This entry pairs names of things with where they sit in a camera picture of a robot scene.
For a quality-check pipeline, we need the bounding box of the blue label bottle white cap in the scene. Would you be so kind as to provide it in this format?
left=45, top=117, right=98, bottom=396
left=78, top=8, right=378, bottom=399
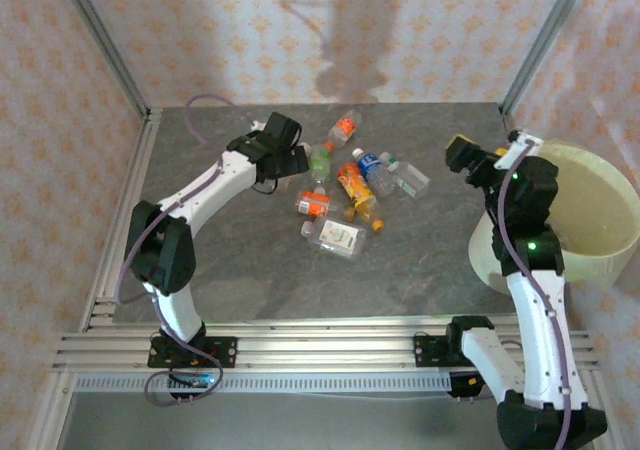
left=351, top=148, right=396, bottom=199

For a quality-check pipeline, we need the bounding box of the cream round plastic bin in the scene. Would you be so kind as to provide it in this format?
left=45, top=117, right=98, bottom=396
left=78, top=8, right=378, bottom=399
left=467, top=138, right=640, bottom=295

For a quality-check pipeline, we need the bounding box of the green label bottle orange cap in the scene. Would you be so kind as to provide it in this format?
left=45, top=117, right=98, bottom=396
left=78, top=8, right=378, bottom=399
left=309, top=141, right=336, bottom=183

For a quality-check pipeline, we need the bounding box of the square bottle orange barcode label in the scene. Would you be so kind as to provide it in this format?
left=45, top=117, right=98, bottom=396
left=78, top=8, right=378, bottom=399
left=295, top=185, right=357, bottom=223

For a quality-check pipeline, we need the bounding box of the clear bottle orange label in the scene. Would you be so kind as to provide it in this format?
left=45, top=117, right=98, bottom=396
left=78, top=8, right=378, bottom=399
left=327, top=110, right=363, bottom=149

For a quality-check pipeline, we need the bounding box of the clear bottle green white label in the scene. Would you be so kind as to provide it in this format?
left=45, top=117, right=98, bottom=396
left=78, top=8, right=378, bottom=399
left=378, top=151, right=432, bottom=200

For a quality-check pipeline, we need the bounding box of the orange juice bottle fruit print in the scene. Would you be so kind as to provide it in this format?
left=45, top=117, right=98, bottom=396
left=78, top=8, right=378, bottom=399
left=336, top=162, right=387, bottom=234

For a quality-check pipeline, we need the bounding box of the flat clear bottle white label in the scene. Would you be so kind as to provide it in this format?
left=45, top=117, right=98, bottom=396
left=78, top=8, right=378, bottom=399
left=300, top=218, right=368, bottom=262

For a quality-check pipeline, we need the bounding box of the small circuit board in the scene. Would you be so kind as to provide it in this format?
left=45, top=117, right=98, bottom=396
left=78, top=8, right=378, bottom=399
left=168, top=371, right=217, bottom=392

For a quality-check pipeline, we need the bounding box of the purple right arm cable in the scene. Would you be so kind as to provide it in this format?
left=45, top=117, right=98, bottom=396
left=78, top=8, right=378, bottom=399
left=496, top=139, right=574, bottom=449

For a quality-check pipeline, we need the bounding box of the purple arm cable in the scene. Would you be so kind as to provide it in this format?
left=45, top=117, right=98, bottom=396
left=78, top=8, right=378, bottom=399
left=113, top=93, right=257, bottom=407
left=496, top=139, right=574, bottom=449

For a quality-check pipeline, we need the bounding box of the aluminium table side rail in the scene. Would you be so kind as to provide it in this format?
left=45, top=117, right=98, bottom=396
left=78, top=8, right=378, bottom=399
left=79, top=109, right=164, bottom=331
left=499, top=109, right=524, bottom=141

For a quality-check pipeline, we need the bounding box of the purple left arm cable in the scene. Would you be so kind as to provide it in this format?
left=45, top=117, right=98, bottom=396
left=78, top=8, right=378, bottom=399
left=113, top=93, right=257, bottom=407

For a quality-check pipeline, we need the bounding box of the aluminium frame post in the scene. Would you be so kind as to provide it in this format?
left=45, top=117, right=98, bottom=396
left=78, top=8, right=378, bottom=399
left=499, top=0, right=599, bottom=116
left=52, top=0, right=154, bottom=119

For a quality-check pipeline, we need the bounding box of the white slotted cable duct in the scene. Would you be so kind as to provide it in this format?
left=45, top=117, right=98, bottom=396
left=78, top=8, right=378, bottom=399
left=74, top=373, right=454, bottom=395

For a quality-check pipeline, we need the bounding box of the aluminium frame leg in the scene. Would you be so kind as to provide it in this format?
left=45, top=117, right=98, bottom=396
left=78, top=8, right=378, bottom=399
left=27, top=369, right=76, bottom=450

